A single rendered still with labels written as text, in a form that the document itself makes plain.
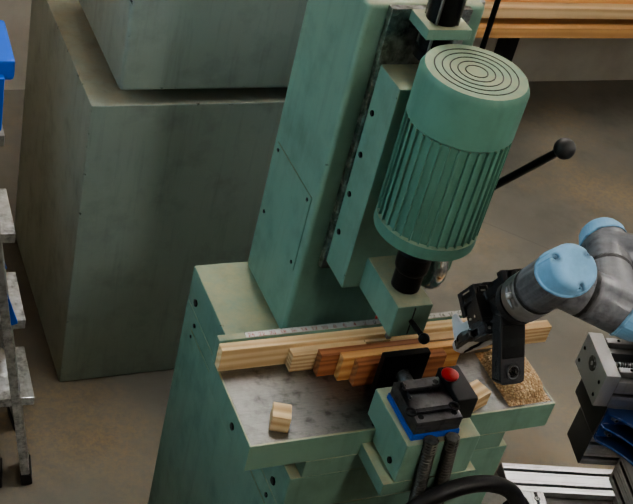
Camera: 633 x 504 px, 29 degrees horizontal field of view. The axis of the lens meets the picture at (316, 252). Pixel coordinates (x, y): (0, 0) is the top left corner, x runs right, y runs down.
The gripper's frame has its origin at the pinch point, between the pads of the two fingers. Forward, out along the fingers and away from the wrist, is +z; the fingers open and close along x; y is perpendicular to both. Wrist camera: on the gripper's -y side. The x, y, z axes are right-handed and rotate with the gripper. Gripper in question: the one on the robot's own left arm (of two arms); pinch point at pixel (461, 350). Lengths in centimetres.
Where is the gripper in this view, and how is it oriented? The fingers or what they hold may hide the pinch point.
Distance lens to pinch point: 200.6
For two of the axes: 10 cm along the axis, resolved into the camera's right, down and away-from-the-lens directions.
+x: -9.1, 0.7, -4.1
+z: -3.6, 3.5, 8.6
